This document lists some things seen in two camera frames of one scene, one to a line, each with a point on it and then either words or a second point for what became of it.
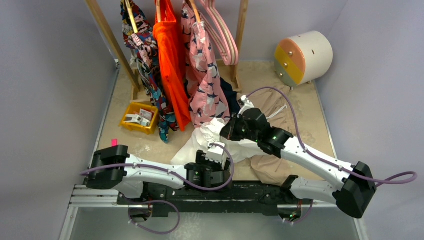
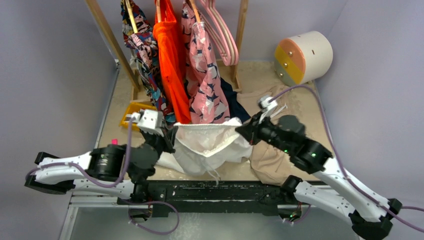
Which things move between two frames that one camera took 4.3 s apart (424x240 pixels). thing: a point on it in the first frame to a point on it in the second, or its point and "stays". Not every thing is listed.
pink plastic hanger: [219, 32] stays
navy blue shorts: [232, 96] stays
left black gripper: [202, 161] to [168, 139]
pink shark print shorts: [208, 99] stays
